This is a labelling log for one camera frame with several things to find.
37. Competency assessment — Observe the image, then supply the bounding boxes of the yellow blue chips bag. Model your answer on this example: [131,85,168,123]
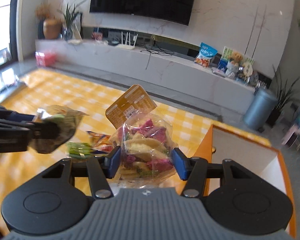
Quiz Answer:
[87,131,114,153]

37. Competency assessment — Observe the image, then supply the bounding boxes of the colourful veggie chips bag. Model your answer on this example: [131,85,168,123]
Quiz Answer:
[106,85,177,188]

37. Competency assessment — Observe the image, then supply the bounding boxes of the green label snack bag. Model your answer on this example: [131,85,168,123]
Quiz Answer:
[30,105,86,154]

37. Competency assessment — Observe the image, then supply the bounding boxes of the green sausage stick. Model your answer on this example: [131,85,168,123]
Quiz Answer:
[66,142,92,159]

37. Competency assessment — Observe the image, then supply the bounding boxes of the orange cardboard box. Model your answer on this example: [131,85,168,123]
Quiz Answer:
[193,123,297,238]

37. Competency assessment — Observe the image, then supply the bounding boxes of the pink tissue box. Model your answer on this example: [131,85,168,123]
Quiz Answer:
[35,51,57,67]

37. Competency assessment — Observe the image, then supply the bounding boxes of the blue grey trash bin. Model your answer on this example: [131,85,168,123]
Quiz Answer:
[243,88,277,130]

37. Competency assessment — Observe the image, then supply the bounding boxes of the pink small heater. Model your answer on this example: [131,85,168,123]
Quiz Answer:
[281,124,299,145]

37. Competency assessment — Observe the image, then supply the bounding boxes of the teddy bear toy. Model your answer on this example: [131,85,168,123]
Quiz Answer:
[225,51,243,80]

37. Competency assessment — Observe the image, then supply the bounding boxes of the blue snack bag on console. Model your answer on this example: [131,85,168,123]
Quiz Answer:
[194,42,218,67]

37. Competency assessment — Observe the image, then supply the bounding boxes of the copper round vase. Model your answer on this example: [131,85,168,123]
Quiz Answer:
[43,18,62,40]

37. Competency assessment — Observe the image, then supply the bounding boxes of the tall floor plant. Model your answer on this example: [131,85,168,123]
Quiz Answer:
[266,68,300,128]

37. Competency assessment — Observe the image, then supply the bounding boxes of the potted green grass plant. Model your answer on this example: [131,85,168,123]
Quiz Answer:
[57,0,86,41]

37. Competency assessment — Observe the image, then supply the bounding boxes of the white wifi router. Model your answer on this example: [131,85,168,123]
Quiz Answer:
[116,32,138,50]

